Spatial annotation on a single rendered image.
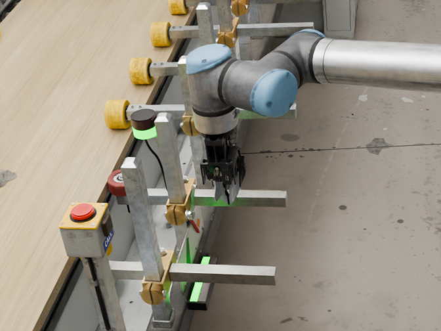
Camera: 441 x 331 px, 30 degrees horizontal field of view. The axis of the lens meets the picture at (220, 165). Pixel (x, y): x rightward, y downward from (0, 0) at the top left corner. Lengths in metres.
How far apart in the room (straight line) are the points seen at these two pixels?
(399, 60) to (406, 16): 3.44
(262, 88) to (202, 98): 0.15
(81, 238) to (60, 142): 0.89
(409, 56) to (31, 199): 1.04
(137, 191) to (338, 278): 1.48
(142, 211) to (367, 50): 0.58
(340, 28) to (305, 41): 2.94
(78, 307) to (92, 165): 0.40
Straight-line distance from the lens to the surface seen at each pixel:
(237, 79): 1.54
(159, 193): 2.09
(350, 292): 3.00
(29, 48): 2.90
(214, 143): 1.65
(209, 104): 1.61
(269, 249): 3.20
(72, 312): 1.96
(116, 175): 2.11
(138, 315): 2.11
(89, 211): 1.43
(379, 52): 1.52
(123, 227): 2.26
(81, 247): 1.45
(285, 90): 1.54
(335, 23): 4.54
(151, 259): 1.81
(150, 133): 1.91
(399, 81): 1.51
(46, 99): 2.54
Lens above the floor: 2.06
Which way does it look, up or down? 34 degrees down
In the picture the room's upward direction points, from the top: 8 degrees counter-clockwise
